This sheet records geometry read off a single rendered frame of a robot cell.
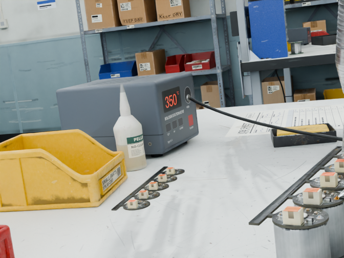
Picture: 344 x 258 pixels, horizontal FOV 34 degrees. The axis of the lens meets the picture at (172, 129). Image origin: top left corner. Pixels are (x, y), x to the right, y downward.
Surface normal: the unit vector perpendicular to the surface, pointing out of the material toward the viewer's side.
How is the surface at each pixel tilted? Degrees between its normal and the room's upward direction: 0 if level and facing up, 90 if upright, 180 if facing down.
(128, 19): 89
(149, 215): 0
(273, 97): 90
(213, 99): 90
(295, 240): 90
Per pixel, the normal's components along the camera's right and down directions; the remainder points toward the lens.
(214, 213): -0.12, -0.98
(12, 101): -0.29, 0.19
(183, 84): 0.90, -0.04
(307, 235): 0.03, 0.16
